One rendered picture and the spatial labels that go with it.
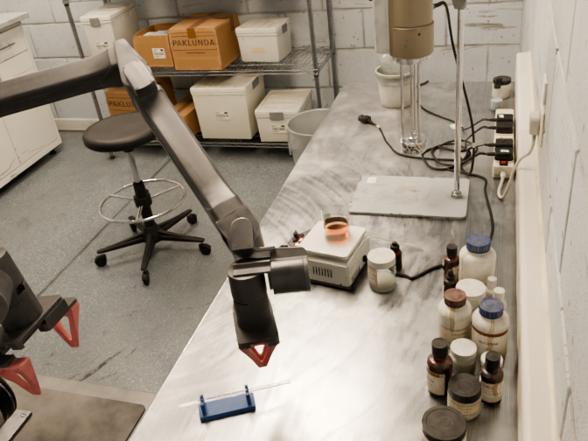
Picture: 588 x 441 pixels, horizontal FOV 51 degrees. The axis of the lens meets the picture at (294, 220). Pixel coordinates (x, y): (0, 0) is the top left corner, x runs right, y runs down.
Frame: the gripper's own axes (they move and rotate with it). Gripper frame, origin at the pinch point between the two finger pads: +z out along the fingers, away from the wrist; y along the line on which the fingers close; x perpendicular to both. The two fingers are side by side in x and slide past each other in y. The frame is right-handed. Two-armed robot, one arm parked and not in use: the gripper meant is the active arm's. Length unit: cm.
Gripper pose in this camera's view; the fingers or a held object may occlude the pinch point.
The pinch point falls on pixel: (262, 360)
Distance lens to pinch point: 109.0
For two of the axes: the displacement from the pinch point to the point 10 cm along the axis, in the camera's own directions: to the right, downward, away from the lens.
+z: 1.1, 8.5, 5.2
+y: -1.7, -5.0, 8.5
